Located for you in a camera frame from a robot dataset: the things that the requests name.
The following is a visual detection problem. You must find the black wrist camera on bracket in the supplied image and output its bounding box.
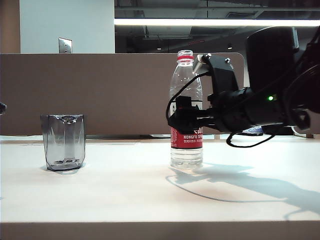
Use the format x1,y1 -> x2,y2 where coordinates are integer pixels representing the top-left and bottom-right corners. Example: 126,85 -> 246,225
194,53 -> 239,97

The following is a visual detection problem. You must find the long ceiling light strip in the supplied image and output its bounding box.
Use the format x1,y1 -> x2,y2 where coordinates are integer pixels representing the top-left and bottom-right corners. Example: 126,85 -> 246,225
114,18 -> 320,27

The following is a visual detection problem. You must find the grey faceted glass mug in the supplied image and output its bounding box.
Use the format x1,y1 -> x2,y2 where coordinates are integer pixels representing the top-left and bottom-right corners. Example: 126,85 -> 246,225
40,114 -> 87,172

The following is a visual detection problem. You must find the metal wall switch plate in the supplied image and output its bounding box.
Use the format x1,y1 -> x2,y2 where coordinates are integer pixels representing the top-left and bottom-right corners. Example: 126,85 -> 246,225
58,37 -> 73,54

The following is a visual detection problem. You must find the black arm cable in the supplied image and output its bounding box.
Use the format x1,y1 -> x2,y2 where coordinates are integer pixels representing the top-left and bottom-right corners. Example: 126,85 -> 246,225
226,130 -> 276,149

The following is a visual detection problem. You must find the blue patterned cloth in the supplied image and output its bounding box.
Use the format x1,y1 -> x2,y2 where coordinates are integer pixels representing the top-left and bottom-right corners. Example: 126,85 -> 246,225
241,126 -> 264,137

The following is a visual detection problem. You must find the wide brown desk partition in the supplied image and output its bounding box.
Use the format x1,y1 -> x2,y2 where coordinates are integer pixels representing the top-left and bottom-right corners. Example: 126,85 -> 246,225
0,52 -> 245,137

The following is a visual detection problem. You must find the clear water bottle red label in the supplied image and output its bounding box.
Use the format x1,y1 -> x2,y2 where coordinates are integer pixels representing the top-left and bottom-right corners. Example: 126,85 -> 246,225
169,49 -> 204,170

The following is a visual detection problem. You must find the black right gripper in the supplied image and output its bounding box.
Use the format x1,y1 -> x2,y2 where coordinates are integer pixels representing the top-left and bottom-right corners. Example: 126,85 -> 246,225
168,87 -> 251,134

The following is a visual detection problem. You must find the dark round cushion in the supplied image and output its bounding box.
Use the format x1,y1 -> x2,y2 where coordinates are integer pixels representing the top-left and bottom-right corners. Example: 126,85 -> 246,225
261,124 -> 297,136

